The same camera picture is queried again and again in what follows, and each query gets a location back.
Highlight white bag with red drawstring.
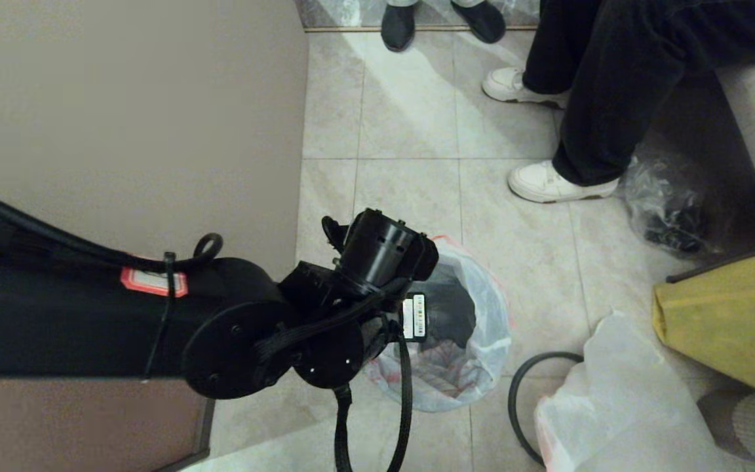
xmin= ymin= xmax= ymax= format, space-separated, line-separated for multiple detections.
xmin=361 ymin=235 xmax=513 ymax=414

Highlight black retaining ring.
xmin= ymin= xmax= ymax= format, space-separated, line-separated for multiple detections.
xmin=507 ymin=352 xmax=586 ymax=468

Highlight translucent red-print trash bag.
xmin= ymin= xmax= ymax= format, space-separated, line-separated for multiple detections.
xmin=535 ymin=311 xmax=745 ymax=472

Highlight yellow bag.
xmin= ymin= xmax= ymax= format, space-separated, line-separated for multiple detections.
xmin=651 ymin=249 xmax=755 ymax=396

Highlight clear plastic bag dark contents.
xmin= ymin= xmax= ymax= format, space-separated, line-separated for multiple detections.
xmin=623 ymin=157 xmax=726 ymax=256

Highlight grey ribbed rounded object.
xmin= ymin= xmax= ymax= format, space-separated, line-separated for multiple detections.
xmin=699 ymin=390 xmax=755 ymax=472

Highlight white sneaker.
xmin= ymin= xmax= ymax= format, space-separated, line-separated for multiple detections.
xmin=481 ymin=67 xmax=570 ymax=110
xmin=507 ymin=161 xmax=619 ymax=204

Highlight dark slip-on shoe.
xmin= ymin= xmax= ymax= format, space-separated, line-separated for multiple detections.
xmin=380 ymin=3 xmax=418 ymax=54
xmin=451 ymin=0 xmax=507 ymax=45

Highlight person's leg in black trousers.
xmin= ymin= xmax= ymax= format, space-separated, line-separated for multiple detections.
xmin=551 ymin=0 xmax=755 ymax=187
xmin=522 ymin=0 xmax=614 ymax=96

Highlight black braided cable sleeve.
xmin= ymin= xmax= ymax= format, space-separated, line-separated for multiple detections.
xmin=333 ymin=320 xmax=415 ymax=472

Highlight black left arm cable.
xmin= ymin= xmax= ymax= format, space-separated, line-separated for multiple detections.
xmin=0 ymin=179 xmax=225 ymax=274

